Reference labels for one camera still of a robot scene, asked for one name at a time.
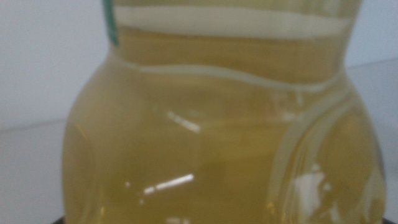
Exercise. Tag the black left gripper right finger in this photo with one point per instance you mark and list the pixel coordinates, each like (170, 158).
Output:
(391, 221)

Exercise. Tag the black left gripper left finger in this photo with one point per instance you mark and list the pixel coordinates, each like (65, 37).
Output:
(58, 221)

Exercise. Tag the yellow juice bottle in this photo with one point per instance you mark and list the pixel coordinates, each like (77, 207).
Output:
(217, 130)

